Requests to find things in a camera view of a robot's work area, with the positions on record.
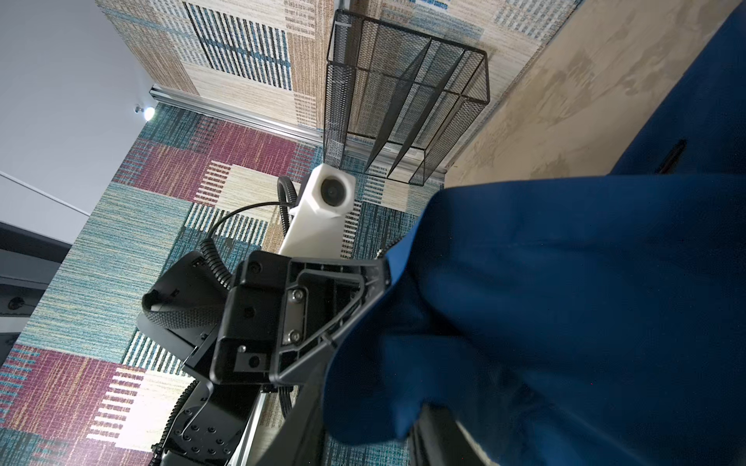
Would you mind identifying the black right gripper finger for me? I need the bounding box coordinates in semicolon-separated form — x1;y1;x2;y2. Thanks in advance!
409;405;484;466

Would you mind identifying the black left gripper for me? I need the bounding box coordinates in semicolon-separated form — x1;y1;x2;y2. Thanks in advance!
210;250;392;466

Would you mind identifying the blue zip jacket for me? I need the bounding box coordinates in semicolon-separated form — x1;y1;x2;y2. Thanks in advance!
322;6;745;465

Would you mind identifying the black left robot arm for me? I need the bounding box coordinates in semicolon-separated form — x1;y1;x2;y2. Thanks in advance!
137;165;390;465

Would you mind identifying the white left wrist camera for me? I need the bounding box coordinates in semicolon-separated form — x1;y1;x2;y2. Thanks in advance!
279;164;356;259

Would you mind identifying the black wire mesh shelf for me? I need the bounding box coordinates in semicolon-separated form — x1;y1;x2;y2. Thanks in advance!
324;9;491;186

